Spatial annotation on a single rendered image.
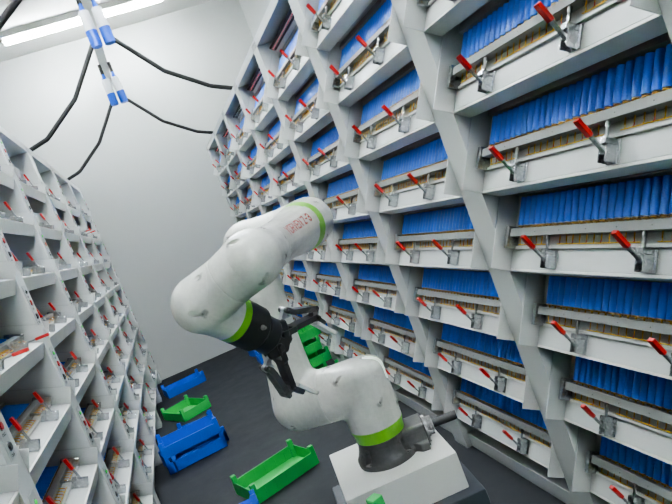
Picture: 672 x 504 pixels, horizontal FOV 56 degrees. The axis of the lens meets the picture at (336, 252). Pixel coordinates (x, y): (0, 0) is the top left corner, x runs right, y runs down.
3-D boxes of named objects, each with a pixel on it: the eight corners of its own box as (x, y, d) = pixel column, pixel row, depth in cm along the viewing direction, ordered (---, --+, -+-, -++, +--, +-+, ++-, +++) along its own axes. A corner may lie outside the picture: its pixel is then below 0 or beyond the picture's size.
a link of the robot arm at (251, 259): (293, 265, 142) (260, 228, 141) (330, 233, 139) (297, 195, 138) (239, 312, 107) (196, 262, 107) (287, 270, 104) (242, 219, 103)
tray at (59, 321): (75, 329, 249) (74, 294, 249) (49, 352, 191) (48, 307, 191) (19, 332, 244) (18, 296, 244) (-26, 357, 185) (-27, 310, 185)
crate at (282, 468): (295, 455, 270) (289, 438, 269) (319, 462, 253) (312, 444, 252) (236, 494, 254) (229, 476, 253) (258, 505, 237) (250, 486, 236)
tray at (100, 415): (114, 418, 253) (113, 384, 253) (101, 468, 195) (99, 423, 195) (60, 423, 248) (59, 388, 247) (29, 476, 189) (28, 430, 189)
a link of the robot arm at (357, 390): (349, 429, 159) (323, 360, 157) (408, 413, 155) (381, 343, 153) (340, 454, 146) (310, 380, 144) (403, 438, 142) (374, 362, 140)
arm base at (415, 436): (454, 416, 158) (446, 394, 157) (468, 439, 143) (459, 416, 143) (357, 452, 158) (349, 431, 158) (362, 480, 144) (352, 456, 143)
